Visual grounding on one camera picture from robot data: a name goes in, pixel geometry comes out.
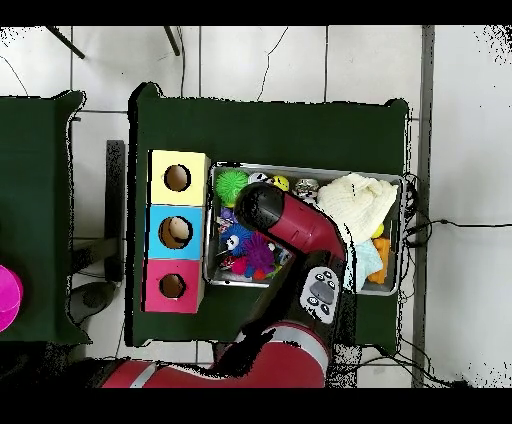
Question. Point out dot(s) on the yellow ball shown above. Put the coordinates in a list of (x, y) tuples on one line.
[(281, 182)]

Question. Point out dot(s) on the black tripod leg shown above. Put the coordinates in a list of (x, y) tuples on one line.
[(64, 42), (172, 40)]

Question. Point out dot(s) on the magenta round disc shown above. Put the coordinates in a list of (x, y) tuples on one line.
[(6, 296)]

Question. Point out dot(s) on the plain green spiky ball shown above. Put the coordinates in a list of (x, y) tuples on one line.
[(231, 186)]

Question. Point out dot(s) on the wooden box three holes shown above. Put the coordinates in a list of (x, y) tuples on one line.
[(174, 208)]

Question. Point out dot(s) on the dark green side table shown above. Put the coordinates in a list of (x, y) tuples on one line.
[(48, 200)]

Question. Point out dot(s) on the mint green cloth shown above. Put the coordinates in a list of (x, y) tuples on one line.
[(368, 260)]

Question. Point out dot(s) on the purple spiky toy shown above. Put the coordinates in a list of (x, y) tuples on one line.
[(258, 254)]

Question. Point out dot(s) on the dark blue spiky ball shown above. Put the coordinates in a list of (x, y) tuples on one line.
[(237, 238)]

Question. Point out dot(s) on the orange plastic block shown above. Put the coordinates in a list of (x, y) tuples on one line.
[(382, 260)]

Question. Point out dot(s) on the black flat panel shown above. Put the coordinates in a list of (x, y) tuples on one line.
[(115, 200)]

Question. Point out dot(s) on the small silver can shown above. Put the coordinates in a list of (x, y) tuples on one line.
[(258, 178)]

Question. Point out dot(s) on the pale yellow cloth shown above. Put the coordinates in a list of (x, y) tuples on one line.
[(360, 200)]

